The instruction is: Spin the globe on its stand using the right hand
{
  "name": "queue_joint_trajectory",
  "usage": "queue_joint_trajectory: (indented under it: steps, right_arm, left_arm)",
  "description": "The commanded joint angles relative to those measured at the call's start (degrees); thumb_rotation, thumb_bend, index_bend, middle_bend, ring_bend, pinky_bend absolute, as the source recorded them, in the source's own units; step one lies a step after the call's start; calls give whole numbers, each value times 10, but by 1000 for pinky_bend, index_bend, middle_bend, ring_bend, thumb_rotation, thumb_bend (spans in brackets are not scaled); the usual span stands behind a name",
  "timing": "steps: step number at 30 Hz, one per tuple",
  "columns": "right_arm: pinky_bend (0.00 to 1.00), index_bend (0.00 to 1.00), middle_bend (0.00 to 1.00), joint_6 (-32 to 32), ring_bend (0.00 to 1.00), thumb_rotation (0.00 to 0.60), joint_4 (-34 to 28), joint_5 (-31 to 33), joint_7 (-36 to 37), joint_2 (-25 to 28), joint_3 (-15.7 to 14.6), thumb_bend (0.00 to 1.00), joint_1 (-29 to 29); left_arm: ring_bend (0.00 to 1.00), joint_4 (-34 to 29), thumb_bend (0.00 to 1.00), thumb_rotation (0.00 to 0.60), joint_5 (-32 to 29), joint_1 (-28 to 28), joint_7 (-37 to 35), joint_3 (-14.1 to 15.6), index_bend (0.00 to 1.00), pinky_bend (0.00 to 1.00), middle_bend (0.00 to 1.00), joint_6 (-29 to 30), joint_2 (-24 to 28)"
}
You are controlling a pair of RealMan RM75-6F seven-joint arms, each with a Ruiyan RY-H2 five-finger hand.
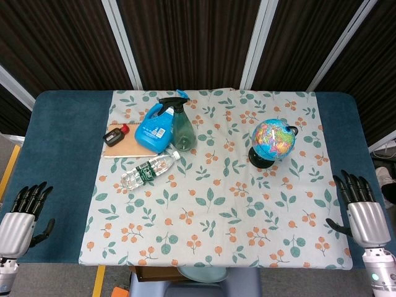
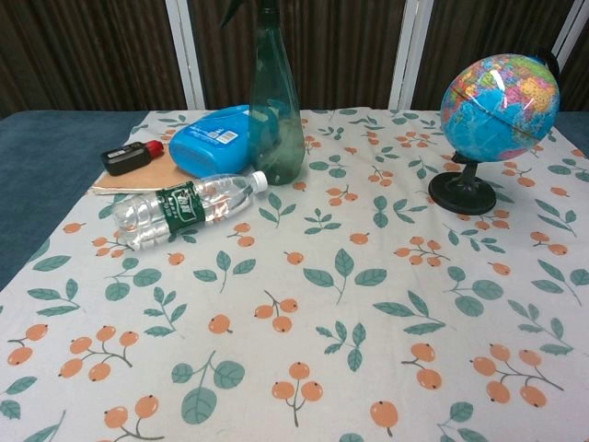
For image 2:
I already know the small globe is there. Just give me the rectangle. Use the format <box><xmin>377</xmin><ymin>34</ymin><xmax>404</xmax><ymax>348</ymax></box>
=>
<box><xmin>427</xmin><ymin>45</ymin><xmax>564</xmax><ymax>215</ymax></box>

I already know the green transparent spray bottle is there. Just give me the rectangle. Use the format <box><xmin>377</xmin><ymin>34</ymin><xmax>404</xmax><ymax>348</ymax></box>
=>
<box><xmin>219</xmin><ymin>0</ymin><xmax>307</xmax><ymax>187</ymax></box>

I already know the floral leaf and fruit tablecloth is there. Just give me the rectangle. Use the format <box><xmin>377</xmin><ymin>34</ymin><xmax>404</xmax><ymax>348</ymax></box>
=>
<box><xmin>0</xmin><ymin>108</ymin><xmax>589</xmax><ymax>442</ymax></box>

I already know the clear water bottle green label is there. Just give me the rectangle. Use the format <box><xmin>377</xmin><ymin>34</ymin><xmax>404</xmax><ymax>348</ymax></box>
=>
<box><xmin>111</xmin><ymin>170</ymin><xmax>270</xmax><ymax>252</ymax></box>

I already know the blue plastic detergent bottle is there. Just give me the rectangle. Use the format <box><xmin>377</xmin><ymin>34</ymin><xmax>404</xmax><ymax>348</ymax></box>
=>
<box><xmin>167</xmin><ymin>104</ymin><xmax>252</xmax><ymax>178</ymax></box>

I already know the brown cardboard sheet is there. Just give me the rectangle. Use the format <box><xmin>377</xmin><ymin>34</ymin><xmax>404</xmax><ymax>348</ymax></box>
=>
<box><xmin>91</xmin><ymin>152</ymin><xmax>191</xmax><ymax>196</ymax></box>

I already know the black bottle with red cap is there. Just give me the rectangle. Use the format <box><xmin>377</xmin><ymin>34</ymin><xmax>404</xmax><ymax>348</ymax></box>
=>
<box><xmin>99</xmin><ymin>140</ymin><xmax>165</xmax><ymax>177</ymax></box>

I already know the white partition frame post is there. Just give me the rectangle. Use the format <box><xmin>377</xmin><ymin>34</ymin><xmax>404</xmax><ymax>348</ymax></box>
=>
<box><xmin>388</xmin><ymin>0</ymin><xmax>436</xmax><ymax>111</ymax></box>
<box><xmin>165</xmin><ymin>0</ymin><xmax>206</xmax><ymax>111</ymax></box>
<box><xmin>549</xmin><ymin>0</ymin><xmax>589</xmax><ymax>60</ymax></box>

